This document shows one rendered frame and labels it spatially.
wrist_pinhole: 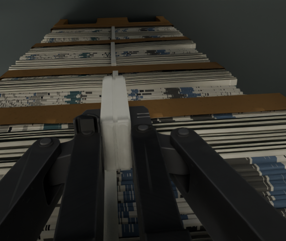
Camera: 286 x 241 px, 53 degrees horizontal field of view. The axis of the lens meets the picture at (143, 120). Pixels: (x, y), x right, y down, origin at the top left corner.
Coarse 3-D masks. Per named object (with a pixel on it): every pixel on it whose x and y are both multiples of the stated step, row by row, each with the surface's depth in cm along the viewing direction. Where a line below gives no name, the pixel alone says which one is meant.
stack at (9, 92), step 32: (64, 32) 86; (96, 32) 82; (128, 32) 82; (160, 32) 83; (32, 64) 54; (64, 64) 54; (96, 64) 54; (128, 64) 54; (0, 96) 41; (32, 96) 40; (64, 96) 40; (96, 96) 41; (128, 96) 41; (160, 96) 40; (192, 96) 41
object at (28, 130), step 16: (0, 128) 26; (16, 128) 26; (32, 128) 26; (48, 128) 26; (64, 128) 26; (0, 144) 23; (16, 144) 23; (0, 160) 21; (16, 160) 21; (0, 176) 20; (48, 224) 16; (48, 240) 16
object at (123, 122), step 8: (120, 80) 19; (120, 88) 18; (120, 96) 17; (120, 104) 16; (128, 104) 16; (120, 112) 15; (128, 112) 15; (120, 120) 14; (128, 120) 14; (120, 128) 14; (128, 128) 14; (120, 136) 14; (128, 136) 14; (120, 144) 15; (128, 144) 15; (120, 152) 15; (128, 152) 15; (120, 160) 15; (128, 160) 15; (120, 168) 15; (128, 168) 15
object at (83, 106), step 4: (136, 100) 31; (84, 104) 30; (88, 104) 30; (92, 104) 30; (96, 104) 30; (100, 104) 30; (132, 104) 30; (136, 104) 30; (80, 108) 29; (84, 108) 29; (88, 108) 29; (92, 108) 29; (96, 108) 29; (100, 108) 29; (80, 112) 28
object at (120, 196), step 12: (120, 180) 20; (132, 180) 20; (120, 192) 19; (132, 192) 19; (120, 204) 18; (132, 204) 18; (120, 216) 17; (132, 216) 17; (120, 228) 16; (132, 228) 16; (120, 240) 16; (132, 240) 16
